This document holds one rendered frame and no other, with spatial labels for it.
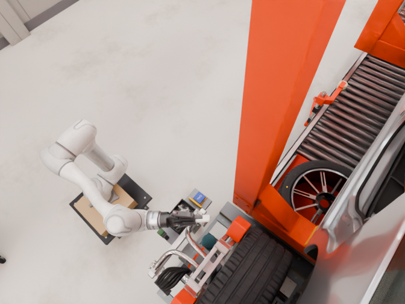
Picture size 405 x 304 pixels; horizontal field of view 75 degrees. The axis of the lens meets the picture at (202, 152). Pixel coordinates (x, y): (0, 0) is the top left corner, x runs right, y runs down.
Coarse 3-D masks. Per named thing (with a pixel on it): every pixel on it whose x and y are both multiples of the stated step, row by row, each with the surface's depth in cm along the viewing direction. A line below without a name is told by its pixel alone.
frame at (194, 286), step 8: (224, 240) 124; (232, 240) 126; (216, 248) 120; (224, 248) 120; (232, 248) 159; (208, 256) 119; (224, 256) 119; (216, 264) 117; (200, 272) 118; (208, 272) 116; (192, 280) 114; (200, 280) 160; (184, 288) 115; (192, 288) 113; (200, 288) 113; (200, 296) 152
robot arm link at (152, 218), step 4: (148, 212) 126; (152, 212) 125; (156, 212) 125; (160, 212) 128; (148, 216) 124; (152, 216) 124; (156, 216) 124; (148, 220) 123; (152, 220) 123; (156, 220) 123; (148, 224) 123; (152, 224) 123; (156, 224) 123; (148, 228) 124; (152, 228) 124; (156, 228) 125; (160, 228) 127
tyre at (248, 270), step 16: (256, 240) 125; (272, 240) 133; (240, 256) 114; (256, 256) 116; (272, 256) 119; (288, 256) 124; (224, 272) 110; (240, 272) 110; (256, 272) 111; (272, 272) 113; (208, 288) 109; (224, 288) 108; (240, 288) 107; (256, 288) 107; (272, 288) 107
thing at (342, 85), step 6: (342, 84) 234; (336, 90) 234; (342, 90) 239; (318, 96) 231; (336, 96) 231; (318, 102) 234; (324, 102) 232; (330, 102) 231; (312, 108) 276; (306, 126) 268
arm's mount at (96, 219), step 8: (120, 192) 212; (80, 200) 212; (88, 200) 212; (120, 200) 210; (128, 200) 209; (80, 208) 210; (88, 208) 209; (88, 216) 207; (96, 216) 206; (96, 224) 204; (104, 224) 203; (104, 232) 202
